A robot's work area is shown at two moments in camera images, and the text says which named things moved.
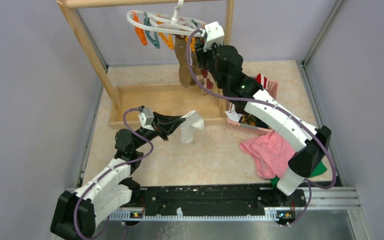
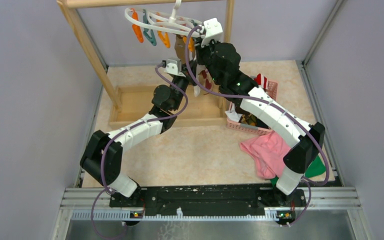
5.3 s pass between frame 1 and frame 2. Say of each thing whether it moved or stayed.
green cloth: stayed
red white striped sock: stayed
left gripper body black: moved
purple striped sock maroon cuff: stayed
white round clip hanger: moved
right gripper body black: stayed
